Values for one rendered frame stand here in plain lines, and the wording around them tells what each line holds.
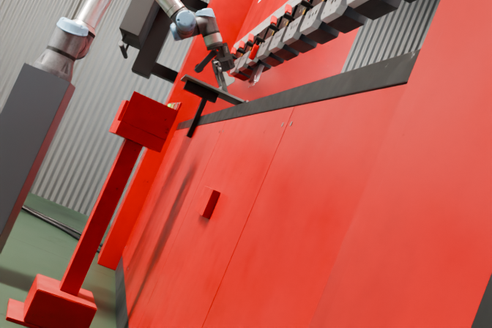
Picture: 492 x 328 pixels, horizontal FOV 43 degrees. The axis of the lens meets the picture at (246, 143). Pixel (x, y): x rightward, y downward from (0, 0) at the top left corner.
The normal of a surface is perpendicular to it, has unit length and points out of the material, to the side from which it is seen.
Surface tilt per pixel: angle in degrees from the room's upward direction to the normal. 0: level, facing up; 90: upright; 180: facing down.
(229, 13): 90
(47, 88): 90
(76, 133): 90
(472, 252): 90
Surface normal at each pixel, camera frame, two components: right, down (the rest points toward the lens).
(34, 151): 0.15, -0.03
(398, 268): -0.90, -0.40
